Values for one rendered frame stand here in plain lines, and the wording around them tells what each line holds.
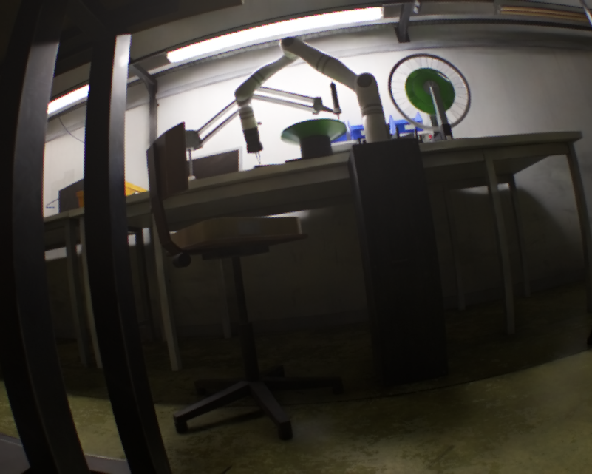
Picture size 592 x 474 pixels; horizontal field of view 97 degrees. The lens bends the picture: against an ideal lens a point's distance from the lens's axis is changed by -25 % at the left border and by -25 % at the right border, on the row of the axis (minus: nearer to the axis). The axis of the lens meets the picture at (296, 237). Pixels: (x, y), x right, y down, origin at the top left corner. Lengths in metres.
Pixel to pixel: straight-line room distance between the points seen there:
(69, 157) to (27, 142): 3.29
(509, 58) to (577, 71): 0.74
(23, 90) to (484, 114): 2.77
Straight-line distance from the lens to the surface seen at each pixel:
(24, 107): 0.42
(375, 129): 1.34
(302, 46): 1.60
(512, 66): 3.21
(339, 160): 1.53
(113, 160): 0.56
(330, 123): 1.54
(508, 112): 2.97
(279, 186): 1.60
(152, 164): 1.09
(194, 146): 1.78
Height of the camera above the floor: 0.47
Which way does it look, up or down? 4 degrees up
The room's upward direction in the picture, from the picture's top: 7 degrees counter-clockwise
